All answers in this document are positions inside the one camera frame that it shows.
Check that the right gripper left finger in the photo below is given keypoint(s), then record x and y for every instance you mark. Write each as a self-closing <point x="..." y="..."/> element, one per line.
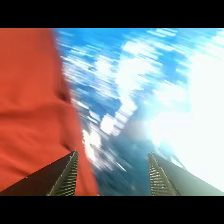
<point x="53" y="181"/>

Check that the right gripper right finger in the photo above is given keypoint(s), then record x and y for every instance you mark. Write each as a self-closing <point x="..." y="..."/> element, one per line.
<point x="170" y="181"/>

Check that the red garment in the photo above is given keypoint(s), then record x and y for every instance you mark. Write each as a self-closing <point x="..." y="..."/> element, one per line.
<point x="30" y="110"/>

